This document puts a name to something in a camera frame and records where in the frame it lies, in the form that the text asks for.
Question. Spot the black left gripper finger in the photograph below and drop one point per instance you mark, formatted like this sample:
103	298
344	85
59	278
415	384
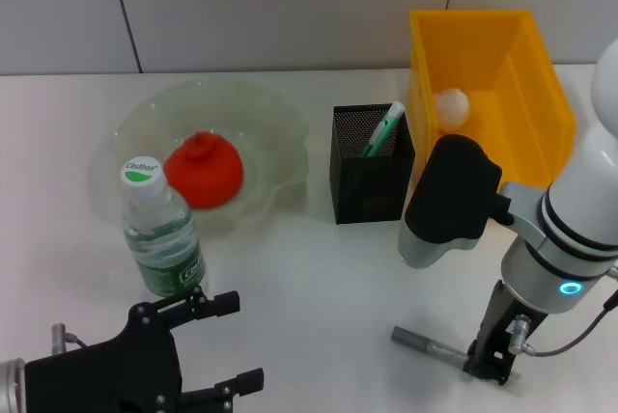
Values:
248	379
224	302

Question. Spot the red-orange toy fruit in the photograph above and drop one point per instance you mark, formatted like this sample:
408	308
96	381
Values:
203	176

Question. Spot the grey marker pen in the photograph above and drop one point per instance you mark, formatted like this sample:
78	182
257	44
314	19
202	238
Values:
425	341

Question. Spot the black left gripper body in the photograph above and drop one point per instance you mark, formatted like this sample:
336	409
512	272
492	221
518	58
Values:
106	374

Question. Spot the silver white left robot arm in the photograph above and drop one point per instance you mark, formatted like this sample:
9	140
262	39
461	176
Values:
10	384

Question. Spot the yellow plastic bin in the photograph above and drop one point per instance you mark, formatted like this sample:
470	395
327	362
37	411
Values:
531	94

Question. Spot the white paper ball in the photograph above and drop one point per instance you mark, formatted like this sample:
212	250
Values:
451	106

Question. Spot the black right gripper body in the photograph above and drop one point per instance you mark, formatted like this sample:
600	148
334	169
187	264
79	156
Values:
507	326

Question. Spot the wavy green glass fruit plate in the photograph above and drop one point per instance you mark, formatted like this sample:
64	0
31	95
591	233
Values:
275	143

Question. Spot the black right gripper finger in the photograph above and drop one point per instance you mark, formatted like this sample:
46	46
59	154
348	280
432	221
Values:
502	370
474	360

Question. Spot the black mesh pen holder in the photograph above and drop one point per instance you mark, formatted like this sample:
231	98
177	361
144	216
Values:
372	186

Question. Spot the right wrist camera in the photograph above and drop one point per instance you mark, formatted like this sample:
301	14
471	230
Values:
454	196

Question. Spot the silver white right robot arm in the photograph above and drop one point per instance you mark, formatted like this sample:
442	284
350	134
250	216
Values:
574	220

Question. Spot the clear bottle with green label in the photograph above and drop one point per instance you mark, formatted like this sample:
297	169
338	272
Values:
161	239

